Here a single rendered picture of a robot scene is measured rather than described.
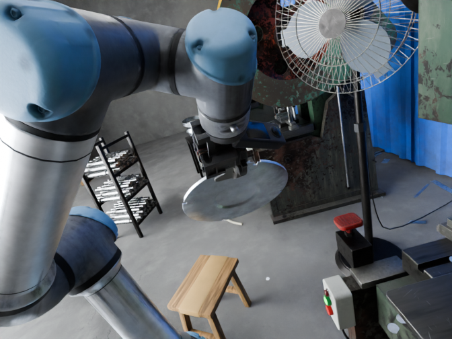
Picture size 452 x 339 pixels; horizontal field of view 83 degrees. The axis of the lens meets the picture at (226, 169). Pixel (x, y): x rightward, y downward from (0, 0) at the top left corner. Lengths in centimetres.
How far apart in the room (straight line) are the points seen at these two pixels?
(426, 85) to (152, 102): 668
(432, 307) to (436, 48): 45
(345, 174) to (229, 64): 202
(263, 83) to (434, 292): 132
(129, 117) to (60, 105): 703
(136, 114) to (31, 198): 690
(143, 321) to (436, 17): 76
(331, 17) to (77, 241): 106
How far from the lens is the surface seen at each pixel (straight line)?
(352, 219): 84
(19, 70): 20
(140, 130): 723
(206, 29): 29
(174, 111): 699
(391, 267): 88
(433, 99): 61
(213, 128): 36
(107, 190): 266
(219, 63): 27
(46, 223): 32
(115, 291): 59
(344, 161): 219
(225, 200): 70
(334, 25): 115
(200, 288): 136
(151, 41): 30
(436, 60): 60
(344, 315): 87
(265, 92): 165
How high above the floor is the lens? 125
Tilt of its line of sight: 21 degrees down
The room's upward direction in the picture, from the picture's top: 16 degrees counter-clockwise
